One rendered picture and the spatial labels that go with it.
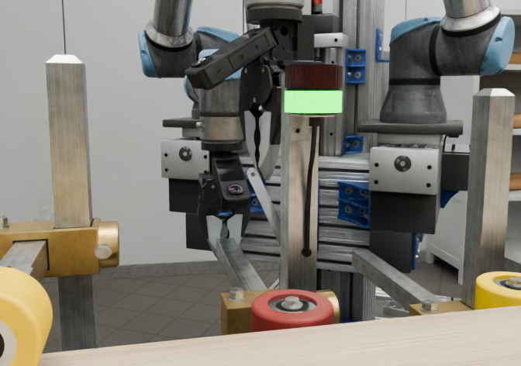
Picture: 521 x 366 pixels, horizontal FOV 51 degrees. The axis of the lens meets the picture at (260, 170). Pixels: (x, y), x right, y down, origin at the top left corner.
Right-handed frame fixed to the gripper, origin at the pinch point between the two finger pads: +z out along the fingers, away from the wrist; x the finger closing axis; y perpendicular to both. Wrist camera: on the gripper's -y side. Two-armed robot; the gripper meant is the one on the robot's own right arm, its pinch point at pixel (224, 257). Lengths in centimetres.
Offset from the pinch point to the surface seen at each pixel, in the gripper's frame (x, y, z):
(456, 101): -167, 193, -21
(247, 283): 0.6, -23.0, -3.8
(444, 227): -167, 198, 56
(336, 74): -5.6, -37.6, -30.6
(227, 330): 4.9, -32.9, -2.2
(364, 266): -23.5, -6.0, 1.3
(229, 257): 1.1, -11.2, -3.7
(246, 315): 2.8, -32.9, -3.8
